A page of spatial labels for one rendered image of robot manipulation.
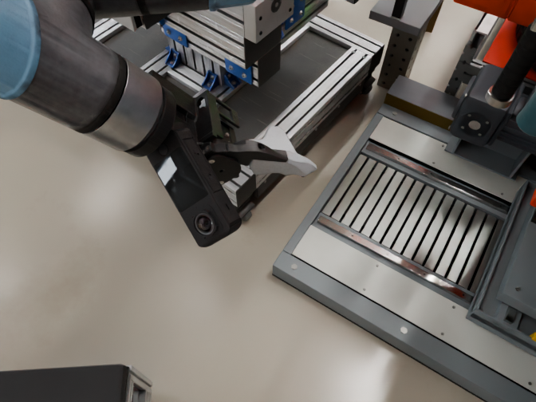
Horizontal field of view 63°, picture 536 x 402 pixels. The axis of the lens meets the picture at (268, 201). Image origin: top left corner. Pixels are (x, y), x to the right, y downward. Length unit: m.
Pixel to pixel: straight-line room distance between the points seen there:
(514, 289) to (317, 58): 1.01
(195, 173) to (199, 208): 0.03
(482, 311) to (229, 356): 0.71
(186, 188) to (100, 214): 1.21
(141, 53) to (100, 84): 1.43
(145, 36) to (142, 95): 1.48
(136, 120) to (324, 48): 1.43
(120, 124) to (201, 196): 0.10
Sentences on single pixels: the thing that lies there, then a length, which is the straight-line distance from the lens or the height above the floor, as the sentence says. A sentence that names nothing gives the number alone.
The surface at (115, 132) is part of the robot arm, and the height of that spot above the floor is 1.03.
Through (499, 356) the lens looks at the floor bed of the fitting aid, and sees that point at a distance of 1.41.
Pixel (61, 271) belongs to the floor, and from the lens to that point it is 1.57.
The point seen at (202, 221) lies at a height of 0.95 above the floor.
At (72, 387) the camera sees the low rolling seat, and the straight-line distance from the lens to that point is 1.07.
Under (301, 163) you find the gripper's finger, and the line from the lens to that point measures 0.50.
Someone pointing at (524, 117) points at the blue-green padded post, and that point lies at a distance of 1.25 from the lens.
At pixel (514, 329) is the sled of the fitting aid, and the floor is 0.17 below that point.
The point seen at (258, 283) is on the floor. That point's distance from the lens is 1.41.
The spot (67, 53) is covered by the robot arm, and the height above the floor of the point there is 1.10.
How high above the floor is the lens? 1.31
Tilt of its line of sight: 58 degrees down
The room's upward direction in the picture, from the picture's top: straight up
